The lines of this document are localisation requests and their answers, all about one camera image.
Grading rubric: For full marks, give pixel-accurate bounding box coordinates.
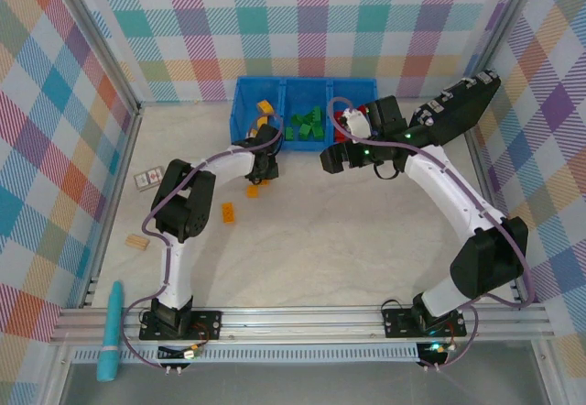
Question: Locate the thin black cable loop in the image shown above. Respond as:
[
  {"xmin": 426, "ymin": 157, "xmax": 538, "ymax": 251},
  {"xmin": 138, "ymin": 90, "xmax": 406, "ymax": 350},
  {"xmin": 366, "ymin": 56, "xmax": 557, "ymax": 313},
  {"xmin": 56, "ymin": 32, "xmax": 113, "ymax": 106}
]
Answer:
[{"xmin": 372, "ymin": 159, "xmax": 400, "ymax": 181}]

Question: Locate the small wire connector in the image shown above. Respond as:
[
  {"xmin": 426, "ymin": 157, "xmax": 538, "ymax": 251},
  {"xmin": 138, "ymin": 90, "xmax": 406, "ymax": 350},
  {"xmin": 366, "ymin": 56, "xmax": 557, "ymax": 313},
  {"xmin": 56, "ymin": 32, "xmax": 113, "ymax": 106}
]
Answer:
[
  {"xmin": 418, "ymin": 339, "xmax": 459, "ymax": 373},
  {"xmin": 157, "ymin": 343, "xmax": 205, "ymax": 375}
]

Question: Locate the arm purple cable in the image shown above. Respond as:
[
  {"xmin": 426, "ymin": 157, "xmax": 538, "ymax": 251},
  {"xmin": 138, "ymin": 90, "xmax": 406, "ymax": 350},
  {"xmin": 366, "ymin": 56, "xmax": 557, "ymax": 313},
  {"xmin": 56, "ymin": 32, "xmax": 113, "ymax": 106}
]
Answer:
[
  {"xmin": 329, "ymin": 96, "xmax": 537, "ymax": 372},
  {"xmin": 116, "ymin": 114, "xmax": 284, "ymax": 369}
]

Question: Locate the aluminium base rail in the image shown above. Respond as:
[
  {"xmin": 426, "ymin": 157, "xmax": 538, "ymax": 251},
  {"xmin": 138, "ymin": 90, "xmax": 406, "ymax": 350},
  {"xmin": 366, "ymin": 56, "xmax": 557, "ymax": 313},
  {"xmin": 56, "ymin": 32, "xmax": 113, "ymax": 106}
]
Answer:
[{"xmin": 49, "ymin": 303, "xmax": 554, "ymax": 346}]

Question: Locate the small playing card box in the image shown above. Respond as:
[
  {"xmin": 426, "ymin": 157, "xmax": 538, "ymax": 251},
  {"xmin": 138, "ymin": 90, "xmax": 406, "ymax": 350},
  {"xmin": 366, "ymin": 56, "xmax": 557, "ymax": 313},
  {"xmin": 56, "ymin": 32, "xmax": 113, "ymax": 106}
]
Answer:
[{"xmin": 134, "ymin": 166, "xmax": 166, "ymax": 192}]

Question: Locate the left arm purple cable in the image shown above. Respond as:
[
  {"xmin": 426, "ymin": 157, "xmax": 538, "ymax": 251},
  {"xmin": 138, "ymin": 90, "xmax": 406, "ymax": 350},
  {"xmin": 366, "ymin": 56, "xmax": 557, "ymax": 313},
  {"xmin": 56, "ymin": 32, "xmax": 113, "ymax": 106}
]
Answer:
[{"xmin": 116, "ymin": 114, "xmax": 284, "ymax": 369}]

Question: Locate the blue three-compartment plastic bin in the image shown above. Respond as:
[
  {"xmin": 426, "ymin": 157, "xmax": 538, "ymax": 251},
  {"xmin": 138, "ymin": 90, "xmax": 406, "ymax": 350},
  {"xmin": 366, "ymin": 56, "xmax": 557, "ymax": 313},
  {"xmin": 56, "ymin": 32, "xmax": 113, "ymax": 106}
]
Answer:
[{"xmin": 230, "ymin": 76, "xmax": 384, "ymax": 153}]

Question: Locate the aluminium frame post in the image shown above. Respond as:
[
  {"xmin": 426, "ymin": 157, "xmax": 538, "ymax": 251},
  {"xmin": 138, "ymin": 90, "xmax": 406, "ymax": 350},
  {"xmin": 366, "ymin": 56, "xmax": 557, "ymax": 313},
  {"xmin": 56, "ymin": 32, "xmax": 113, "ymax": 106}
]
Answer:
[
  {"xmin": 471, "ymin": 0, "xmax": 558, "ymax": 79},
  {"xmin": 48, "ymin": 0, "xmax": 144, "ymax": 117}
]

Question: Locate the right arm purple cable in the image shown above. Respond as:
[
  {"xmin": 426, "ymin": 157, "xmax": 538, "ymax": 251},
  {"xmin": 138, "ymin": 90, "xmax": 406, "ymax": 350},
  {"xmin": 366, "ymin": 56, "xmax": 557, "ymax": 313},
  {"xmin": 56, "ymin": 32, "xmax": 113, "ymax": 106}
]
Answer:
[{"xmin": 329, "ymin": 96, "xmax": 537, "ymax": 372}]

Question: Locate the black hard carrying case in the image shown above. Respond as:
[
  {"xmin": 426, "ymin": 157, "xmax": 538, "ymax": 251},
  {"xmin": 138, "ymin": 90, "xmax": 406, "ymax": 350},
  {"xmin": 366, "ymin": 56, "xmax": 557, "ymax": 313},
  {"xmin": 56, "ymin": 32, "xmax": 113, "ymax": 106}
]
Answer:
[{"xmin": 408, "ymin": 69, "xmax": 503, "ymax": 148}]

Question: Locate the slotted grey cable duct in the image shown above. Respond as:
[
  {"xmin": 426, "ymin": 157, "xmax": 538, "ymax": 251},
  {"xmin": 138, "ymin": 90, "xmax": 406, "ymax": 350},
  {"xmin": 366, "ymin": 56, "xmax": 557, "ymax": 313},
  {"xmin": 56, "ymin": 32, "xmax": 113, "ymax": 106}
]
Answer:
[{"xmin": 71, "ymin": 347, "xmax": 420, "ymax": 364}]

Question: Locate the teal marker pen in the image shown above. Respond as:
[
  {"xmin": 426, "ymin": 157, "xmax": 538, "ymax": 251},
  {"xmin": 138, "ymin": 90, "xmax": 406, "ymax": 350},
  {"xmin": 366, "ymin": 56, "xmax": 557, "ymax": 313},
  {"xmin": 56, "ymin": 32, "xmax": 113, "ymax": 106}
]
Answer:
[{"xmin": 96, "ymin": 280, "xmax": 125, "ymax": 382}]

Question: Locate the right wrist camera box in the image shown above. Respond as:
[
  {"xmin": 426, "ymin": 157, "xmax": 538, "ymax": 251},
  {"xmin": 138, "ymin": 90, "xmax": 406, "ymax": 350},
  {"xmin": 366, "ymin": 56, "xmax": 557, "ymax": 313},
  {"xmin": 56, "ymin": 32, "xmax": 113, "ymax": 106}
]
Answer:
[{"xmin": 342, "ymin": 107, "xmax": 370, "ymax": 139}]

